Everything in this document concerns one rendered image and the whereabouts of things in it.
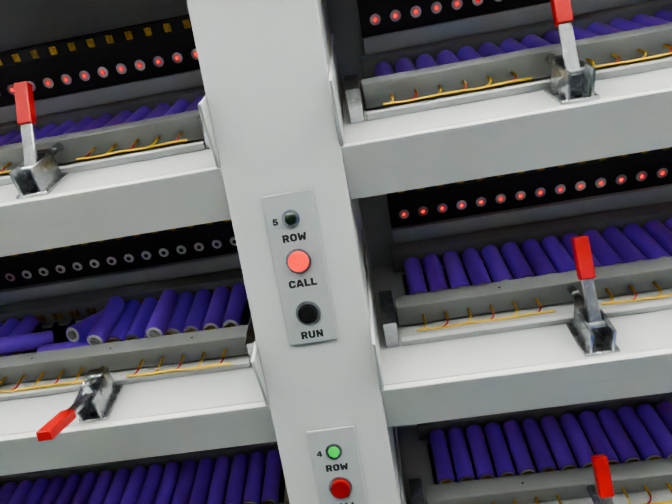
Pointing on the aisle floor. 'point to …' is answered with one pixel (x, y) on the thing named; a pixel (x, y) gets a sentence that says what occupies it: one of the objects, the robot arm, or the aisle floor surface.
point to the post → (272, 340)
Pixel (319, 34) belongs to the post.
